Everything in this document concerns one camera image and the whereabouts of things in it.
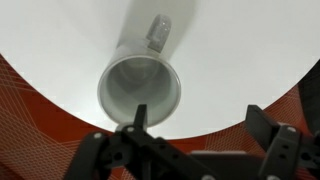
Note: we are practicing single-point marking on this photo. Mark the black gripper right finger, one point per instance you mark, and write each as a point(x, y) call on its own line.
point(286, 150)

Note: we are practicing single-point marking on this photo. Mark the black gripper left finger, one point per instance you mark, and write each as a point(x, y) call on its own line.
point(141, 116)

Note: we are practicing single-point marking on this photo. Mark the grey ceramic mug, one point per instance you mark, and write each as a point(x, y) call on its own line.
point(133, 50)

